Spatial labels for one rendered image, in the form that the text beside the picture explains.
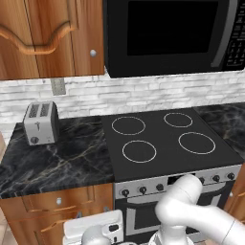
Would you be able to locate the steel oven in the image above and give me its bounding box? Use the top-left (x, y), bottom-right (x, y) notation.
top-left (113, 163), bottom-right (244, 245)

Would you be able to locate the wooden cupboard door with knob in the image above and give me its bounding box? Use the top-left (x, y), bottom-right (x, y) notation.
top-left (24, 0), bottom-right (106, 78)

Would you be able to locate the silver toaster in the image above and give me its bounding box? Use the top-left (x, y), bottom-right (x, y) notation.
top-left (22, 100), bottom-right (60, 146)

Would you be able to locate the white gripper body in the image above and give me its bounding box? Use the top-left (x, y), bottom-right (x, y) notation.
top-left (62, 209), bottom-right (124, 245)

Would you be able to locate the wooden base cupboard door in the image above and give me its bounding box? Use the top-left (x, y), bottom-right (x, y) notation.
top-left (31, 212), bottom-right (115, 245)

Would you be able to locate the black glass hob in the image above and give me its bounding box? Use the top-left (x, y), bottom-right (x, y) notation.
top-left (100, 107), bottom-right (245, 184)

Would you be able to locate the black microwave oven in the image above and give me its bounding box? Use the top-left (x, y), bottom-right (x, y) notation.
top-left (101, 0), bottom-right (245, 79)

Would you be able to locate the steel oven door handle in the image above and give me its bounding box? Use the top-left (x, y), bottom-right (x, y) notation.
top-left (124, 184), bottom-right (236, 210)

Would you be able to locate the grey wall socket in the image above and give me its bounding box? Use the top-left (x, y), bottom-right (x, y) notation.
top-left (50, 78), bottom-right (67, 97)

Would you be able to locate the wooden base cabinet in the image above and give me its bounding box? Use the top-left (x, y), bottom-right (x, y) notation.
top-left (223, 162), bottom-right (245, 226)

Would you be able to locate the black oven door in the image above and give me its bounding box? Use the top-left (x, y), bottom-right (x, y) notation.
top-left (122, 182), bottom-right (236, 238)

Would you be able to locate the grey microwave handle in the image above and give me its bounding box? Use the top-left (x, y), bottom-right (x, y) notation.
top-left (210, 0), bottom-right (239, 68)

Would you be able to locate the wooden drawer front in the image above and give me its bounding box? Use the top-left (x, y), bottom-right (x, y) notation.
top-left (19, 183), bottom-right (115, 219)

